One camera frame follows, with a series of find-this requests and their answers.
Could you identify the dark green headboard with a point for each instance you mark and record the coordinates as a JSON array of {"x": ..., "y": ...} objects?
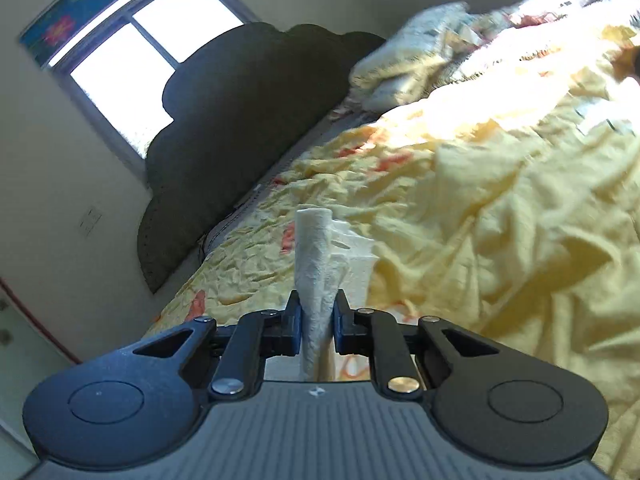
[{"x": 225, "y": 135}]

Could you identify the plain yellow blanket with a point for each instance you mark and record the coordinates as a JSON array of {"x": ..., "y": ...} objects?
[{"x": 525, "y": 220}]

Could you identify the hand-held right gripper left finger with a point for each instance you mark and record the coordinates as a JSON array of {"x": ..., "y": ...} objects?
[{"x": 296, "y": 327}]

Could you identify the white floral quilt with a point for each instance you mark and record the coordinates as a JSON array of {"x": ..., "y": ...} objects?
[{"x": 550, "y": 0}]

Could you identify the window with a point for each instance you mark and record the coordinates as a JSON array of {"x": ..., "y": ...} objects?
[{"x": 115, "y": 70}]

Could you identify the yellow floral bed sheet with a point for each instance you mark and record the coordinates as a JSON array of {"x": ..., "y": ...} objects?
[{"x": 260, "y": 240}]

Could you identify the white towel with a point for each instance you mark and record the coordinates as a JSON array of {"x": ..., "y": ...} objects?
[{"x": 312, "y": 270}]

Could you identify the white wall socket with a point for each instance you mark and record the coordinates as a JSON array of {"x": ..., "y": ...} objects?
[
  {"x": 96, "y": 215},
  {"x": 87, "y": 226}
]

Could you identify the cream floral pillow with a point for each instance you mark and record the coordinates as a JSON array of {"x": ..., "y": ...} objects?
[{"x": 400, "y": 60}]

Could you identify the floral window valance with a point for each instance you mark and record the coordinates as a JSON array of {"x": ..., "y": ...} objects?
[{"x": 60, "y": 25}]

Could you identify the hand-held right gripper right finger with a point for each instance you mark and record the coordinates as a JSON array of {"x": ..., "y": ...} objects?
[{"x": 339, "y": 327}]

